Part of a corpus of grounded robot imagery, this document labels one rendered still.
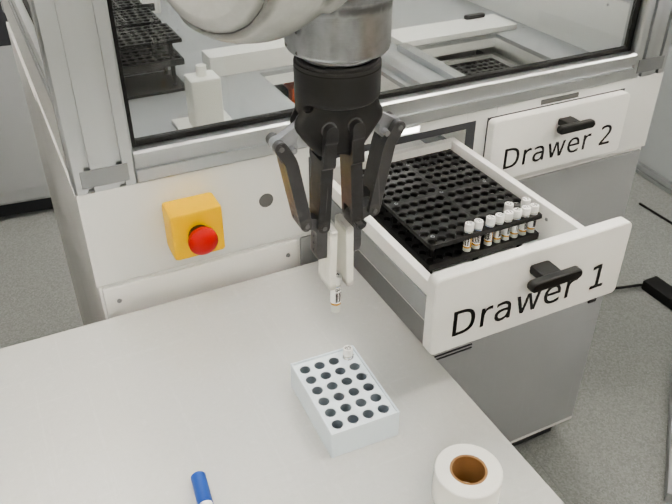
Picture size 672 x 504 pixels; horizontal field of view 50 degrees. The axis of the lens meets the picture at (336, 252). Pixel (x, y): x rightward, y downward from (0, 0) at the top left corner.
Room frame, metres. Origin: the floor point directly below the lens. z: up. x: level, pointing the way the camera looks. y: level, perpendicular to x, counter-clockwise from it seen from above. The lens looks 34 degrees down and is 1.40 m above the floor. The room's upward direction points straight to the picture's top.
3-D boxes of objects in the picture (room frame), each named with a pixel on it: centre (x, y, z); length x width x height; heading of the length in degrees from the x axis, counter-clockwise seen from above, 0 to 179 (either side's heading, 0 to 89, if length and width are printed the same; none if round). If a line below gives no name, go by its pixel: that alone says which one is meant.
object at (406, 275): (0.90, -0.14, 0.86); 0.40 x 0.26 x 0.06; 26
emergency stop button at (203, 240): (0.81, 0.18, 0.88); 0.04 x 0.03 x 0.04; 116
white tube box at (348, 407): (0.61, -0.01, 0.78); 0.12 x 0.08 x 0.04; 24
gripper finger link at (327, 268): (0.60, 0.01, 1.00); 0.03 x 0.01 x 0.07; 24
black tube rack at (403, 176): (0.89, -0.15, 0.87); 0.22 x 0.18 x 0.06; 26
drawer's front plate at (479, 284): (0.71, -0.24, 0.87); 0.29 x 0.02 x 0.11; 116
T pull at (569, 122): (1.12, -0.39, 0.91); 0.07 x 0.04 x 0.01; 116
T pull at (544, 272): (0.69, -0.25, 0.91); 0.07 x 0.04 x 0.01; 116
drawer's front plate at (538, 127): (1.14, -0.38, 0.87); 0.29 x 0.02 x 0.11; 116
